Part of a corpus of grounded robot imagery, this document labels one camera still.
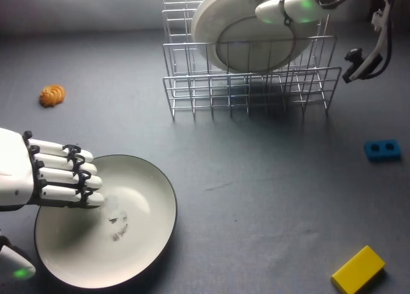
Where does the yellow rectangular block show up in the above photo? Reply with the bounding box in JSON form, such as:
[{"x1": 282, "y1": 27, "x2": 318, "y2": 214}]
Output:
[{"x1": 331, "y1": 245, "x2": 386, "y2": 294}]

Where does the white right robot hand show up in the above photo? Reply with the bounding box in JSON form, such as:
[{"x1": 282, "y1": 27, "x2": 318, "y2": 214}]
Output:
[{"x1": 255, "y1": 0, "x2": 353, "y2": 25}]

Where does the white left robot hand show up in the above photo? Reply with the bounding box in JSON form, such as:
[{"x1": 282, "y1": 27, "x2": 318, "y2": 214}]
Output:
[{"x1": 0, "y1": 127, "x2": 105, "y2": 281}]

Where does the swirled brown cookie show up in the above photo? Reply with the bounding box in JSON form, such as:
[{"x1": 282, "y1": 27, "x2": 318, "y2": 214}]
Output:
[{"x1": 38, "y1": 84, "x2": 67, "y2": 108}]

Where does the silver wire dish rack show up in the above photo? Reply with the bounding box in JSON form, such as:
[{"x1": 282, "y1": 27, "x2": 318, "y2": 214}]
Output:
[{"x1": 160, "y1": 0, "x2": 342, "y2": 120}]

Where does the white plate with black rim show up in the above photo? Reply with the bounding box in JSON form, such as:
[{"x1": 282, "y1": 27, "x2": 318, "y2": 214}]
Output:
[
  {"x1": 33, "y1": 154, "x2": 178, "y2": 290},
  {"x1": 191, "y1": 0, "x2": 316, "y2": 73}
]

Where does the blue block with two holes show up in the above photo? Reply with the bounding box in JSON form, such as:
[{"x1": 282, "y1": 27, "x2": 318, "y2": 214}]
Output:
[{"x1": 364, "y1": 139, "x2": 402, "y2": 162}]

